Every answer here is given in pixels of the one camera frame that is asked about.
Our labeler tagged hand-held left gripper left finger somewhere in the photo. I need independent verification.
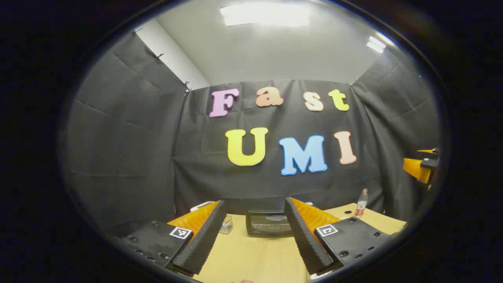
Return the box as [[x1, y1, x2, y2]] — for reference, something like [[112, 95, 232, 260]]
[[114, 200, 228, 276]]

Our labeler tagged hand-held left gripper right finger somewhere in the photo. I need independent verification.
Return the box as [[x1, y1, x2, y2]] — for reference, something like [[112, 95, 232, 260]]
[[284, 197, 395, 276]]

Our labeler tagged black electric oven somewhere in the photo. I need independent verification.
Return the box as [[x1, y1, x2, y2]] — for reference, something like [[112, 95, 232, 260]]
[[246, 209, 294, 237]]

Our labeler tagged clear bottle with red label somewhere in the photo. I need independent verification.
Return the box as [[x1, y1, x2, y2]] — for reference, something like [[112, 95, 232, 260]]
[[354, 189, 369, 219]]

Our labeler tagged black backdrop cloth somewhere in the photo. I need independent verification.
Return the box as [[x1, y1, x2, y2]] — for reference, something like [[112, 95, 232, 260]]
[[65, 29, 441, 236]]

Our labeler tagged small ceiling light panel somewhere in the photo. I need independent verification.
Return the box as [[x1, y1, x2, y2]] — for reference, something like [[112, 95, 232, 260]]
[[366, 35, 387, 54]]

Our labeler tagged large ceiling light panel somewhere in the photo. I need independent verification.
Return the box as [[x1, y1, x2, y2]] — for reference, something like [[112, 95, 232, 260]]
[[220, 3, 312, 27]]

